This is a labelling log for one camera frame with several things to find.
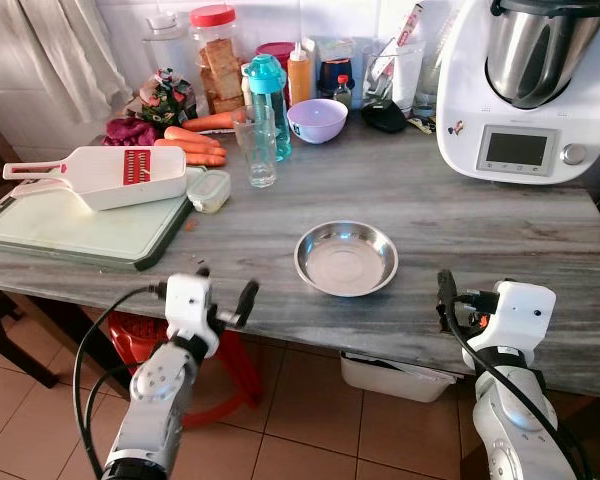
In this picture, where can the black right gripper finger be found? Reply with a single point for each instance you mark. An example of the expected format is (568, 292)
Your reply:
(446, 292)

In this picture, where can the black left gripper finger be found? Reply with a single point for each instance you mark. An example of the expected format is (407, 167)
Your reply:
(201, 272)
(247, 300)

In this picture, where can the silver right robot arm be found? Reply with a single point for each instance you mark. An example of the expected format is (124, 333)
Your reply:
(510, 410)

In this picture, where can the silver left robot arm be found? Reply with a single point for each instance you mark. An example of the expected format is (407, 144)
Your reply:
(158, 395)

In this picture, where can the small clear lidded container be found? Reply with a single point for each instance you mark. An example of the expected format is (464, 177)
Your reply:
(209, 190)

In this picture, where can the red plastic stool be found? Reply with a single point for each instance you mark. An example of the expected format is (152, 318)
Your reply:
(130, 335)

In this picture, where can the white plastic tub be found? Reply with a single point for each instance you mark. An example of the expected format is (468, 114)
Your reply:
(395, 378)

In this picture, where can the round steel bowl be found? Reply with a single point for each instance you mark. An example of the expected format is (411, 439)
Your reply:
(346, 260)

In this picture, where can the orange carrot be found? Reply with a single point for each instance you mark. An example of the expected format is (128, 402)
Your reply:
(195, 155)
(210, 122)
(192, 136)

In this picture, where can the clear drinking glass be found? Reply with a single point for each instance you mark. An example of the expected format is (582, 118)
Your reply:
(257, 150)

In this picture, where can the pale green cutting board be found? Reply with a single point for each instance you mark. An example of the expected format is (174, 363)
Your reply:
(70, 232)

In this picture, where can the white mandoline slicer red blade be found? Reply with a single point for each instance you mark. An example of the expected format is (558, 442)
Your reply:
(95, 178)

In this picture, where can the strawberry print bag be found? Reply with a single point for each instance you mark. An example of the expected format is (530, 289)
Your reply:
(168, 98)

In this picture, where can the small black pouch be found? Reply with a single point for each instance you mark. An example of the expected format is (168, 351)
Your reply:
(384, 117)

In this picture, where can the purple plastic bowl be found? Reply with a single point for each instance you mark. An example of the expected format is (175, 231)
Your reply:
(317, 122)

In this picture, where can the teal water bottle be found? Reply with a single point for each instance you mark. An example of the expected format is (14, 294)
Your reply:
(268, 85)

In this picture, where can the dark wooden chair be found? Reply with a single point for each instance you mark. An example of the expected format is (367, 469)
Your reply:
(5, 330)

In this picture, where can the white kitchen food processor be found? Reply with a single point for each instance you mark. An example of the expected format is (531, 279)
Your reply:
(540, 110)

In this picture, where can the red-lidded jar of crackers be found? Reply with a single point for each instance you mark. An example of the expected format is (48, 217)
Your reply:
(218, 60)

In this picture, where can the orange squeeze sauce bottle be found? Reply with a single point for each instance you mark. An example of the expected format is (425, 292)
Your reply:
(299, 78)

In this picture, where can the small clear bottle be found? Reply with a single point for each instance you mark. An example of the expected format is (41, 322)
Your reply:
(344, 93)

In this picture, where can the clear plastic measuring jug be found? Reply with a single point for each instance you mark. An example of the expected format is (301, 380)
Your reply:
(392, 75)

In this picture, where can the clear jar white lid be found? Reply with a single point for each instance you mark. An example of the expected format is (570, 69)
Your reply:
(165, 45)

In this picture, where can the dark red lidded container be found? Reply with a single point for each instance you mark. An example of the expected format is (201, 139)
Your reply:
(276, 52)

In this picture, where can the dark blue jar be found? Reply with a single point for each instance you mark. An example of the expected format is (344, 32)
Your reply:
(333, 72)

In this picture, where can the pale curtain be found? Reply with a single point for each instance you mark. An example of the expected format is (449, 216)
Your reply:
(70, 50)

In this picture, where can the white and red carton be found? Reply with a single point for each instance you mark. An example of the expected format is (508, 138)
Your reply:
(410, 25)

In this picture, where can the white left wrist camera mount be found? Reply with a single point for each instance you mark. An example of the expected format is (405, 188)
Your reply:
(188, 303)

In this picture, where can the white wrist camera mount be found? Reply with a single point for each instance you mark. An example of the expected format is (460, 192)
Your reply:
(188, 303)
(523, 312)

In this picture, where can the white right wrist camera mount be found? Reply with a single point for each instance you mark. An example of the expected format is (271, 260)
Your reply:
(523, 312)

